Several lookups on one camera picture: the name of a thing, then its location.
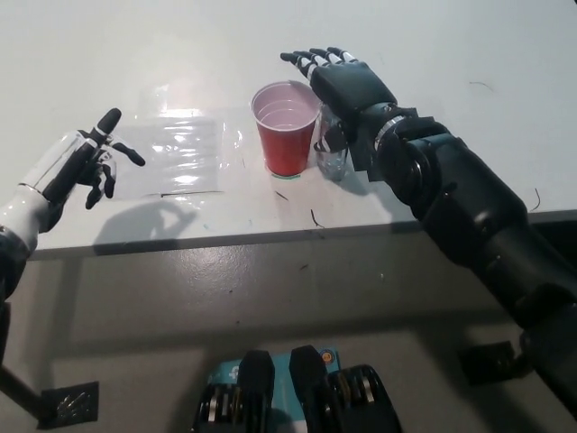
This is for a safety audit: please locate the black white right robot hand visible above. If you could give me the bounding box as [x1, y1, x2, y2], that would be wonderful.
[279, 46, 400, 157]

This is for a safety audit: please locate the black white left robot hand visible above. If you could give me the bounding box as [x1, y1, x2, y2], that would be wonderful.
[16, 106, 147, 211]

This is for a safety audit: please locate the clear soap bottle black pump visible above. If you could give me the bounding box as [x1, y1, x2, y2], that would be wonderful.
[313, 104, 352, 182]

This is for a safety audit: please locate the red plastic cup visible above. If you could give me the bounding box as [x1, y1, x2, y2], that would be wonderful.
[250, 79, 322, 177]

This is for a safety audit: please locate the clear plastic sheet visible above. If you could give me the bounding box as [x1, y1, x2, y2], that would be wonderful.
[105, 114, 248, 198]

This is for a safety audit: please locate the black floor tape patch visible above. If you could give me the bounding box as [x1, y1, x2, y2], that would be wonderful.
[36, 381, 100, 429]
[456, 340, 519, 387]

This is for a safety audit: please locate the green tape ring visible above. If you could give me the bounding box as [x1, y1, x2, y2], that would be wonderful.
[269, 167, 307, 182]

